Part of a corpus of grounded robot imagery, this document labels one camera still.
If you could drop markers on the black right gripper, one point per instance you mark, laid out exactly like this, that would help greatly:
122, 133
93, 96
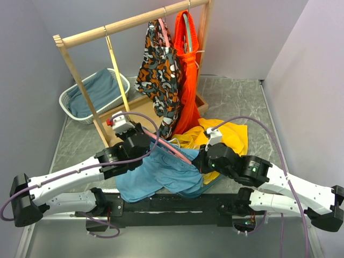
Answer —
200, 160

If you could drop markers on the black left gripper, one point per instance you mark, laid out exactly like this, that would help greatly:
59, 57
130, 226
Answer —
121, 135

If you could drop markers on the pink hanger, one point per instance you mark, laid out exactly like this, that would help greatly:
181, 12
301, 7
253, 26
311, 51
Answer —
172, 149
163, 35

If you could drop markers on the light blue shorts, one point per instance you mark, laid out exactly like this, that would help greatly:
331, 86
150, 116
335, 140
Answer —
161, 169

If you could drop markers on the yellow hanger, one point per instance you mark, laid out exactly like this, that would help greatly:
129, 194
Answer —
116, 70

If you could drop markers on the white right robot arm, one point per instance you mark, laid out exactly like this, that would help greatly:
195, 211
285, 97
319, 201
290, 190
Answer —
266, 187

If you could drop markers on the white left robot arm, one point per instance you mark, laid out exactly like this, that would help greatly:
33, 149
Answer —
33, 198

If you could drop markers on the yellow shorts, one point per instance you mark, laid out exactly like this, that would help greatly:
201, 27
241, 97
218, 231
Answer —
234, 136

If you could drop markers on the patterned shorts on hanger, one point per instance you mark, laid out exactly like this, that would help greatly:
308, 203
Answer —
159, 78

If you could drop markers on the pink hanger under patterned shorts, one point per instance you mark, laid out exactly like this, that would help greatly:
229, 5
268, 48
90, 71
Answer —
163, 35

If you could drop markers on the orange shorts on hanger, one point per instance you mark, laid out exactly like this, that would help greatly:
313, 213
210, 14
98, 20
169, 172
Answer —
189, 114

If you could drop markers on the green hanger under orange shorts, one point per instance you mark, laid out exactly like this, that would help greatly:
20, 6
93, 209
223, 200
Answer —
188, 47

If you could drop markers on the white plastic basket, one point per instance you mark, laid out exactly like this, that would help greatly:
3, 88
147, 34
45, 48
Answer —
94, 94

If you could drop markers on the grey-blue cloth in basket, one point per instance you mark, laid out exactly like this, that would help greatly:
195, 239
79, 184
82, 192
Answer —
94, 92

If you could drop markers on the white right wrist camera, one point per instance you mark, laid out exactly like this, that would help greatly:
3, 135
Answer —
214, 136

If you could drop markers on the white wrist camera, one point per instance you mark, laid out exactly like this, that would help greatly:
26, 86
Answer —
214, 136
120, 122

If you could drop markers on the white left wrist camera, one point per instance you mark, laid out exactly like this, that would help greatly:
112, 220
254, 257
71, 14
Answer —
120, 122

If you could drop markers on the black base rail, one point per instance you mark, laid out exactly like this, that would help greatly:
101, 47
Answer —
172, 210

